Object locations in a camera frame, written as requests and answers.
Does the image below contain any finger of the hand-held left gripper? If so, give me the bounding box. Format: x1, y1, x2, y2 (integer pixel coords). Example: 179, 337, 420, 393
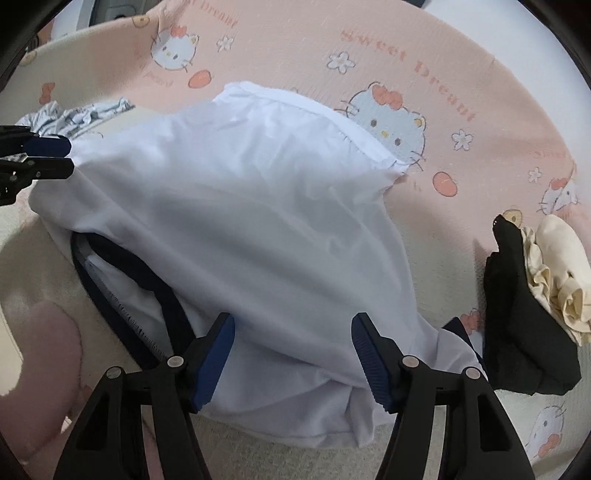
0, 126, 72, 160
0, 158, 75, 201

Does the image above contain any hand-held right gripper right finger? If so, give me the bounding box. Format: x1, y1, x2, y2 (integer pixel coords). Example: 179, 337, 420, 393
351, 311, 536, 480

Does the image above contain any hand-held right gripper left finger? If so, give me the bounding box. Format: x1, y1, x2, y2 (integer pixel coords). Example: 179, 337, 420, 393
53, 311, 236, 480

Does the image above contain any white shirt with navy trim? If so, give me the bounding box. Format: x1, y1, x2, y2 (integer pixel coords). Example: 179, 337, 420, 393
28, 80, 485, 450

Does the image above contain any light blue printed garment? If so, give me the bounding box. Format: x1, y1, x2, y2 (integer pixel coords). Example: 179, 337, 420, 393
16, 97, 136, 139

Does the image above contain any black folded garment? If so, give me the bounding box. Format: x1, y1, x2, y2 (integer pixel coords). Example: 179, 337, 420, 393
482, 215, 583, 396

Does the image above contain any person's pink clothed leg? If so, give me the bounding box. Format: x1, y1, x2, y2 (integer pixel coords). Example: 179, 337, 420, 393
0, 300, 153, 467

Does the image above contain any cream folded garment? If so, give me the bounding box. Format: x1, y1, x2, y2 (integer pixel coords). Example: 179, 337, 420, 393
522, 215, 591, 347

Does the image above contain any pink cat print blanket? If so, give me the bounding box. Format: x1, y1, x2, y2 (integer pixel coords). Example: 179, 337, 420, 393
0, 0, 591, 472

